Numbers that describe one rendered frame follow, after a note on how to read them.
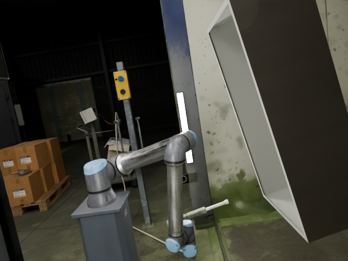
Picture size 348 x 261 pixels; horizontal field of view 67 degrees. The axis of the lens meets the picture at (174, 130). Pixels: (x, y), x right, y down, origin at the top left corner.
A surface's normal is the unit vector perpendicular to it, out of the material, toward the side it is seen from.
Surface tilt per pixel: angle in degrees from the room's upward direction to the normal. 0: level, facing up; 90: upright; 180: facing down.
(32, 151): 90
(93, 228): 90
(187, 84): 90
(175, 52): 90
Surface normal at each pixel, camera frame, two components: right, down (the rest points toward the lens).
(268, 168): 0.03, 0.13
